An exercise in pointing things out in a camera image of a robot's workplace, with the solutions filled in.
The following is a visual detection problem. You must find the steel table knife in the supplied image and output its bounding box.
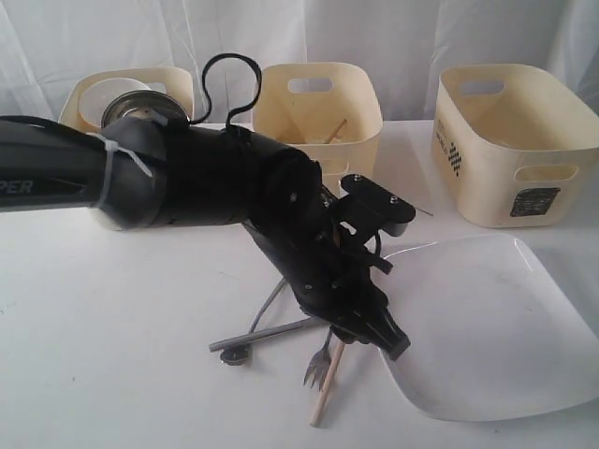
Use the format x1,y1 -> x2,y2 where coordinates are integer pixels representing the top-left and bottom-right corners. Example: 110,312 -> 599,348
209,317 -> 325,353

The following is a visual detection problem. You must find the steel spoon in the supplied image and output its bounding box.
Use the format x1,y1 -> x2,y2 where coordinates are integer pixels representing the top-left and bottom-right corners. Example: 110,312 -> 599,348
220,279 -> 286,367

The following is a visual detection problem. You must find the white square plate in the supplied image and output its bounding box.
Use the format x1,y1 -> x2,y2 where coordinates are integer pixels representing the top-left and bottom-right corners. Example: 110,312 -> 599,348
374,234 -> 598,422

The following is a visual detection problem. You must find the small thin needle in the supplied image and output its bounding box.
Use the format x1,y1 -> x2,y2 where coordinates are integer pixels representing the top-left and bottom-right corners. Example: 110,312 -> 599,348
415,208 -> 433,217

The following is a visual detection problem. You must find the steel fork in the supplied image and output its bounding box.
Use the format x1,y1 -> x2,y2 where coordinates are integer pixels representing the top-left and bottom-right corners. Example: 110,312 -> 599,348
303,328 -> 333,390

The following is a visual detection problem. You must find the wooden chopstick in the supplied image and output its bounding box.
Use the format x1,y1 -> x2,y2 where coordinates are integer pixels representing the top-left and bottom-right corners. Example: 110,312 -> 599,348
309,341 -> 346,427
324,119 -> 348,144

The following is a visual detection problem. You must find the small white bowl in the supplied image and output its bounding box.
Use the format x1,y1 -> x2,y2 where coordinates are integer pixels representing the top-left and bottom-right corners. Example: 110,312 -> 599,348
78,78 -> 150,128

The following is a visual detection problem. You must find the black looped cable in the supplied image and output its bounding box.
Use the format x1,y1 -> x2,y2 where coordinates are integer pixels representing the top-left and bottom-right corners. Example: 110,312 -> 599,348
189,53 -> 262,128

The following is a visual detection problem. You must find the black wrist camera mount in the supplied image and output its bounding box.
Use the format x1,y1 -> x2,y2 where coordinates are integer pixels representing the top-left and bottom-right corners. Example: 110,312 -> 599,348
330,174 -> 416,257

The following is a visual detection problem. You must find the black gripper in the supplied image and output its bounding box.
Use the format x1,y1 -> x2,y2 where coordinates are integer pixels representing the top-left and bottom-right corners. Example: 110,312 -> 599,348
280,233 -> 411,361

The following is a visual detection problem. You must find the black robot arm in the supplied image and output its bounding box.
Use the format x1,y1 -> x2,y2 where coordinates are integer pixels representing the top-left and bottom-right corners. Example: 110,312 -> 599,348
1,116 -> 416,359

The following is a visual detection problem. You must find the stainless steel bowl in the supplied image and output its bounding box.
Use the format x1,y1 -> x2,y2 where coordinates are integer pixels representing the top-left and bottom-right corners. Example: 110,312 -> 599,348
101,90 -> 188,127

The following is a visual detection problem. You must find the cream bin with triangle mark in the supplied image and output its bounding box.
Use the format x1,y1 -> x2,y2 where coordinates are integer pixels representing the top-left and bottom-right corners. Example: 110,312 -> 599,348
252,63 -> 383,194

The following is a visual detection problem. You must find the cream bin with square mark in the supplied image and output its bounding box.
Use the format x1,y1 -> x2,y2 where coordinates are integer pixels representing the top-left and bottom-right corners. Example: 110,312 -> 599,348
431,64 -> 598,228

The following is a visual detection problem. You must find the cream bin with circle mark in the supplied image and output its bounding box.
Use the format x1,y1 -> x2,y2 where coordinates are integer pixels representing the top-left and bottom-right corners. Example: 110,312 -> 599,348
59,65 -> 197,130

